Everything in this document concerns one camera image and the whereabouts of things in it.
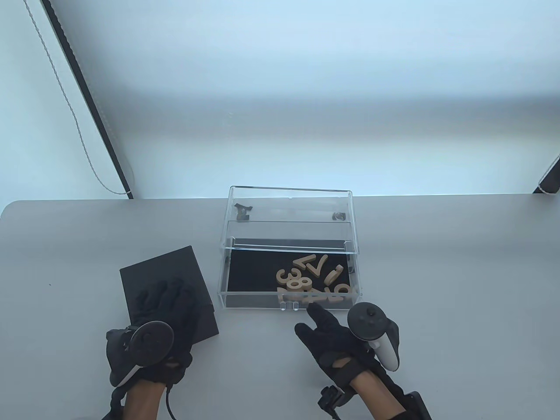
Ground person's left hand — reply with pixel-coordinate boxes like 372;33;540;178
106;279;196;388

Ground dark hand controller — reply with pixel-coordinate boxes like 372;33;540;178
106;321;175;387
346;302;400;372

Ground dark right hand controller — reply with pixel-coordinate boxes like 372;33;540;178
346;302;400;372

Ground clear acrylic drawer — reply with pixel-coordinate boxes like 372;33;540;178
217;238;363;312

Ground clear acrylic drawer case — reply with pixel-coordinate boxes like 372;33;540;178
223;186;361;256

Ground person's right hand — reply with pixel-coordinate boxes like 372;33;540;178
294;302;400;386

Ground black felt drawer liner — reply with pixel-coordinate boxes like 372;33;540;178
227;249;354;293

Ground pile of wooden number blocks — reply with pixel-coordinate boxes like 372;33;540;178
275;254;354;308

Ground person's right forearm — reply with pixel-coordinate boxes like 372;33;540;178
349;372;408;420

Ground black right wrist camera unit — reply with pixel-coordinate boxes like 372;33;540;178
318;384;432;420

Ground person's left forearm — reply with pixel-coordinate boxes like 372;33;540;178
122;380;170;420

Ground black box lid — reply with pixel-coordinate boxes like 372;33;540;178
119;245;215;326

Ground dark left hand controller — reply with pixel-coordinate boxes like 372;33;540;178
106;321;175;387

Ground black window frame bar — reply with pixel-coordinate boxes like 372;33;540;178
41;0;135;200

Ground white beaded blind cord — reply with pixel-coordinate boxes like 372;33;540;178
24;0;132;196

